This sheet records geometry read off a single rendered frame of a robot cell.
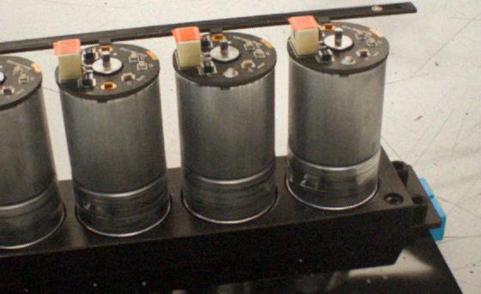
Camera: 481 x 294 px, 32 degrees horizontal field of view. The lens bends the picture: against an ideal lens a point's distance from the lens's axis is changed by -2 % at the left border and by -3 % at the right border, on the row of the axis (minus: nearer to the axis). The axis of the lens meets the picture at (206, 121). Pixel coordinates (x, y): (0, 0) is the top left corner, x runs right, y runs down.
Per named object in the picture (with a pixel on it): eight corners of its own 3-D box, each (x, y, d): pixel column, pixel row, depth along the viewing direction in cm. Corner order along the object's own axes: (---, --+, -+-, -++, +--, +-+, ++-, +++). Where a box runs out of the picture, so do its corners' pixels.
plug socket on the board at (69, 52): (93, 77, 20) (90, 52, 20) (57, 82, 20) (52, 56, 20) (92, 61, 21) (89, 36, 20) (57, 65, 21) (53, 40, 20)
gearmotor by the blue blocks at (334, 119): (386, 229, 23) (402, 59, 20) (296, 241, 22) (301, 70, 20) (361, 175, 25) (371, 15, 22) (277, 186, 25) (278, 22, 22)
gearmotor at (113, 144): (177, 256, 22) (163, 83, 19) (82, 266, 22) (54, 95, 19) (167, 199, 24) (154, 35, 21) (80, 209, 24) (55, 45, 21)
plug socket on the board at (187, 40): (212, 64, 20) (211, 39, 20) (176, 69, 20) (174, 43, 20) (208, 49, 21) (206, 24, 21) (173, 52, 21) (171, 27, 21)
